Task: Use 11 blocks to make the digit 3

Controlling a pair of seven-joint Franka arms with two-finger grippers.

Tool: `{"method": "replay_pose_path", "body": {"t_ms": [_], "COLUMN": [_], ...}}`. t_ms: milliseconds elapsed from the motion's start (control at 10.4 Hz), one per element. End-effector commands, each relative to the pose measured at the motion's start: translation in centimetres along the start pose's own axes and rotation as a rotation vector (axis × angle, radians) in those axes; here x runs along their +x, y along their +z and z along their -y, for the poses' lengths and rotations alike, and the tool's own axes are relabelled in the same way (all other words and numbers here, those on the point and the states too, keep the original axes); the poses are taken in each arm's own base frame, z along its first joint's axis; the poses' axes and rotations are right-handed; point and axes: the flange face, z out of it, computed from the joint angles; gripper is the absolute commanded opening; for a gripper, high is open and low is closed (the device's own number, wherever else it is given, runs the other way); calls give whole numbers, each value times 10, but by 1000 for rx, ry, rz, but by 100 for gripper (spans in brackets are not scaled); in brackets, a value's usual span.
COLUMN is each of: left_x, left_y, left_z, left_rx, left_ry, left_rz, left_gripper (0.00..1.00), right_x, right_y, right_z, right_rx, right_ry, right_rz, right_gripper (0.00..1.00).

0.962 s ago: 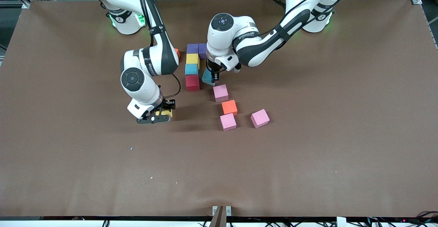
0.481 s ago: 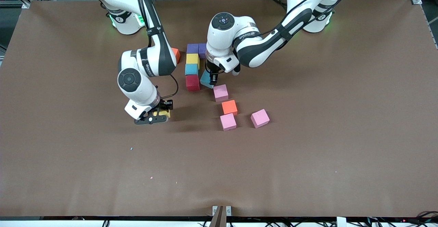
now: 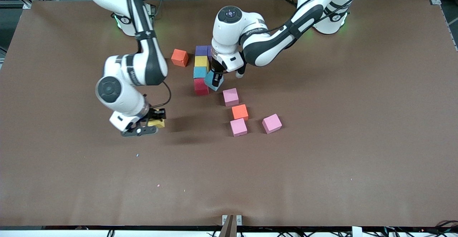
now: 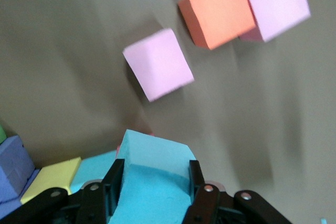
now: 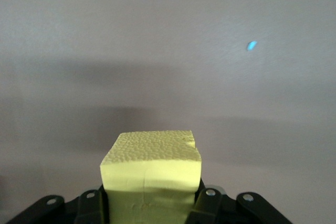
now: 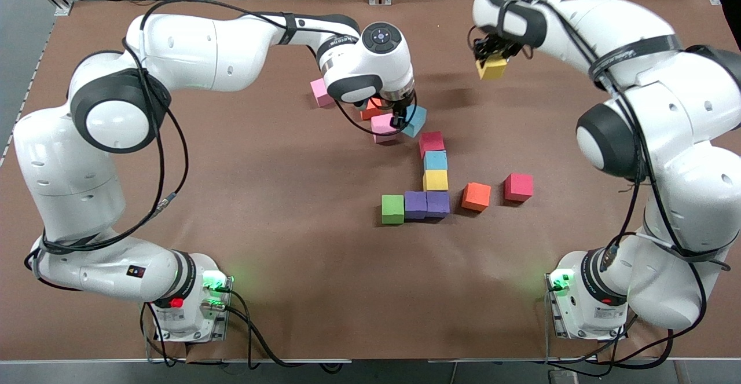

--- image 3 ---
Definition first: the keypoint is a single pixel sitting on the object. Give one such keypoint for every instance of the light pink foam cube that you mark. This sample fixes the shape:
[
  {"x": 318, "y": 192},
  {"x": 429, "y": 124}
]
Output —
[
  {"x": 272, "y": 123},
  {"x": 230, "y": 97},
  {"x": 238, "y": 126}
]

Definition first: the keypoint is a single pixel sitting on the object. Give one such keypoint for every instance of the metal table clamp bracket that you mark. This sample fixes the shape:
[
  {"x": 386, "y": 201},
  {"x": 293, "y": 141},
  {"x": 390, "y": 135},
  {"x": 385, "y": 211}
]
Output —
[{"x": 232, "y": 221}]

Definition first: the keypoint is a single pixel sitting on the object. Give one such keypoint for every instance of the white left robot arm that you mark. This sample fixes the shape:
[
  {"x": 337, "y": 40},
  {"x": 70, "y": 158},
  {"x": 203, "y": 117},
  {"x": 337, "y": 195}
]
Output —
[{"x": 229, "y": 33}]

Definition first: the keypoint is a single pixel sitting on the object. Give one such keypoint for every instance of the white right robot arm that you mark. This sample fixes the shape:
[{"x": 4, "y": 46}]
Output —
[{"x": 118, "y": 101}]

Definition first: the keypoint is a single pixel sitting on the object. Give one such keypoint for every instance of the yellow foam cube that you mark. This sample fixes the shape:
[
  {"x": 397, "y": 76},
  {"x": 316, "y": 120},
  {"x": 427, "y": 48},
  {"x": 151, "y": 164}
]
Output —
[
  {"x": 201, "y": 62},
  {"x": 159, "y": 124}
]

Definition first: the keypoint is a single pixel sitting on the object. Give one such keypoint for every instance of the chipped blue foam cube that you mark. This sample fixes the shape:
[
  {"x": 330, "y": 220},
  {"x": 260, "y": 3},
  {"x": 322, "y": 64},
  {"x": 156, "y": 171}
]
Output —
[{"x": 199, "y": 72}]

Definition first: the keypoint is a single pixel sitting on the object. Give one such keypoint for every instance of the purple foam cube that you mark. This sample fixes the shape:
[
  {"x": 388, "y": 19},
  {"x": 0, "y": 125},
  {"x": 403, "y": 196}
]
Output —
[
  {"x": 209, "y": 51},
  {"x": 201, "y": 50}
]

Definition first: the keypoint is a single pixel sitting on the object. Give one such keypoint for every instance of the dented orange foam cube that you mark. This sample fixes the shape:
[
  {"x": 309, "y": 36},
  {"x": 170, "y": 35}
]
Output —
[{"x": 179, "y": 58}]

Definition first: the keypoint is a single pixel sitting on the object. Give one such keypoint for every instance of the red foam cube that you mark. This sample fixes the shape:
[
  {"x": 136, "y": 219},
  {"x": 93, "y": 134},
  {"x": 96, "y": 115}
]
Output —
[{"x": 201, "y": 87}]

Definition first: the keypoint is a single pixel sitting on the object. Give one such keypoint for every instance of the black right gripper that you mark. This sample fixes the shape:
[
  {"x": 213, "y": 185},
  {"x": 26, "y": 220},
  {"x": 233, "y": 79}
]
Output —
[{"x": 154, "y": 114}]

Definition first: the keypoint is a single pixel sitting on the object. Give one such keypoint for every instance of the aluminium table edge rail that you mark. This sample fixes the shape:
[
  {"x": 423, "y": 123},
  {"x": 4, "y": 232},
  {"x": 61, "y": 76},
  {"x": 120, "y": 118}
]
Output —
[{"x": 451, "y": 26}]

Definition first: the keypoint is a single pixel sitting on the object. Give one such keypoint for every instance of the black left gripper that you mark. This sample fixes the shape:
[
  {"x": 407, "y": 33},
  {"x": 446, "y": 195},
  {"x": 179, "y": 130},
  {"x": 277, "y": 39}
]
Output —
[{"x": 217, "y": 68}]

